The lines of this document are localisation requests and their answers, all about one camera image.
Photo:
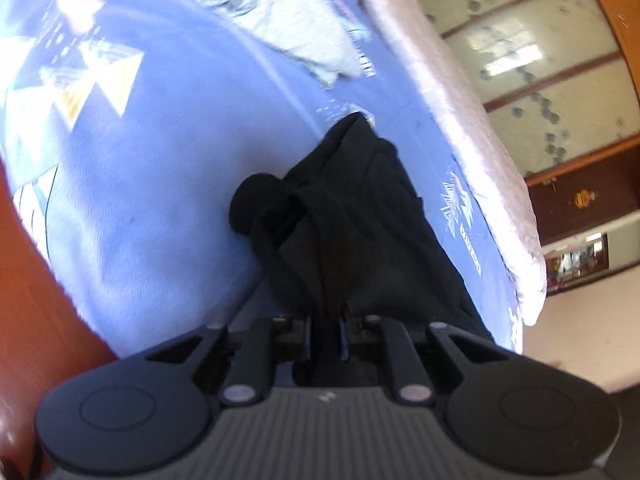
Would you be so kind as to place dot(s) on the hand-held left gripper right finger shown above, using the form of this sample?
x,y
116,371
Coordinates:
x,y
344,336

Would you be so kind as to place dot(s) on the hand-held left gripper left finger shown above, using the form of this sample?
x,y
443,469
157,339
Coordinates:
x,y
295,334

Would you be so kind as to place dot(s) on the black pants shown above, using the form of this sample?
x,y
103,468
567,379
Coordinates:
x,y
360,220

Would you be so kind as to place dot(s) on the blue printed bedsheet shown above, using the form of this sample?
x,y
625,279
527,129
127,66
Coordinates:
x,y
175,160

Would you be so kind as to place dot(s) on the dark wooden door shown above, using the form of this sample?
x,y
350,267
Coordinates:
x,y
585,210

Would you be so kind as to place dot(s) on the white quilt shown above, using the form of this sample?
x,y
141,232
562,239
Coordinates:
x,y
450,85

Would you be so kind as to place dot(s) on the gold door ornament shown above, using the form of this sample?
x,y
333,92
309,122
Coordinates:
x,y
580,199

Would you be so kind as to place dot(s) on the grey garment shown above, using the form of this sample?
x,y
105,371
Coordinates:
x,y
295,25

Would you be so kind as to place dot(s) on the glass door wardrobe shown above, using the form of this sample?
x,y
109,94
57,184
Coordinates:
x,y
540,60

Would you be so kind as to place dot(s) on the wooden bed frame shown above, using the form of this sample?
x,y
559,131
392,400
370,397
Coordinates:
x,y
35,320

